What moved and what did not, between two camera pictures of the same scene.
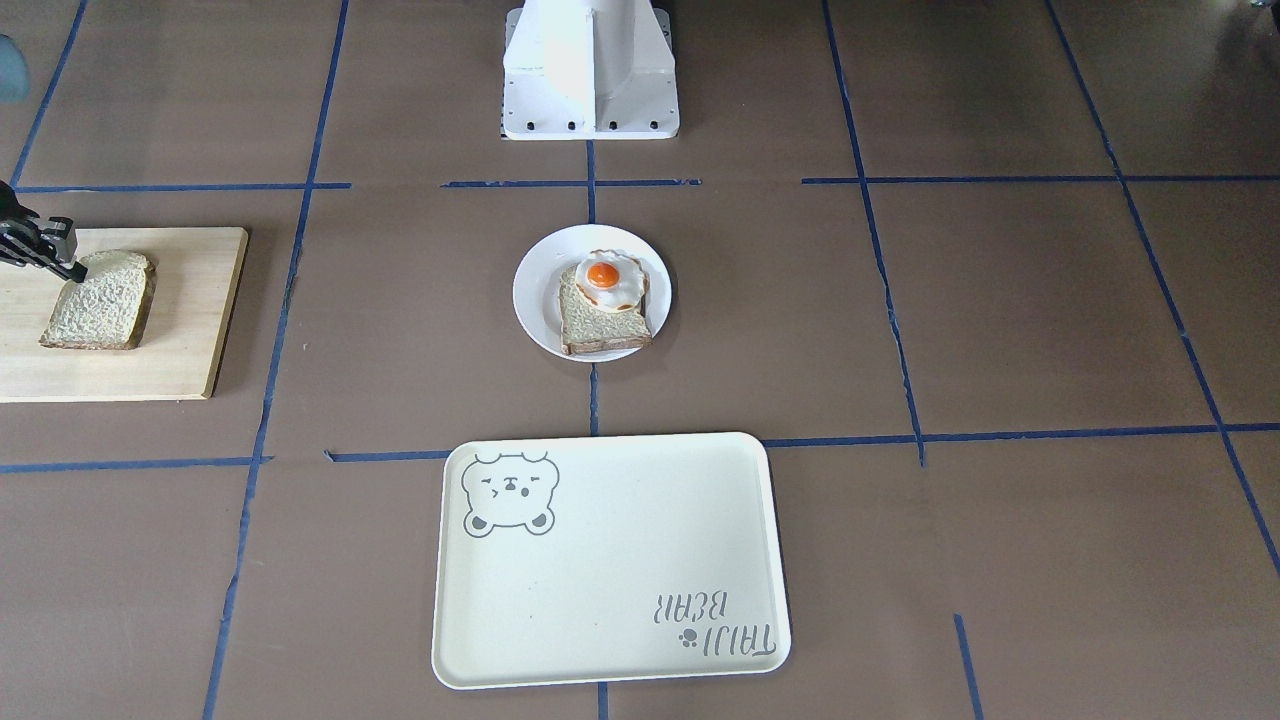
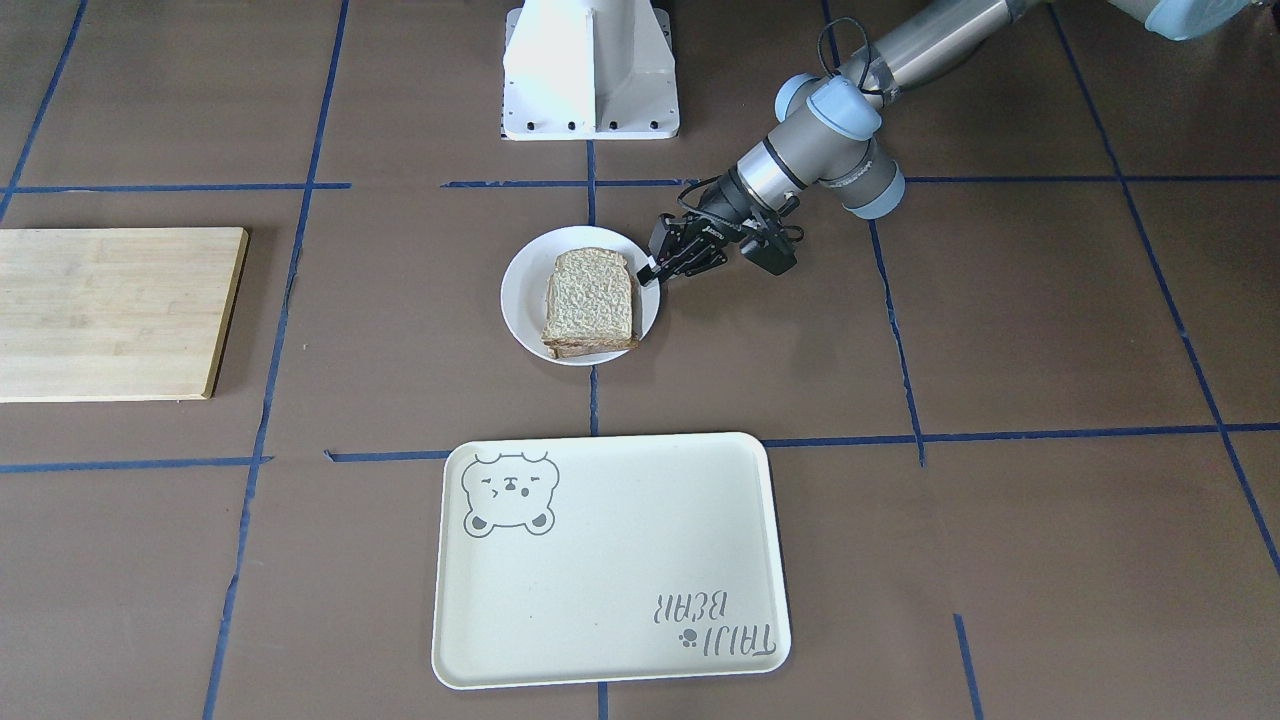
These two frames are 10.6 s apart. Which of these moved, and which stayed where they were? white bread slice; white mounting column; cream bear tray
Moved: white bread slice
Stayed: cream bear tray; white mounting column
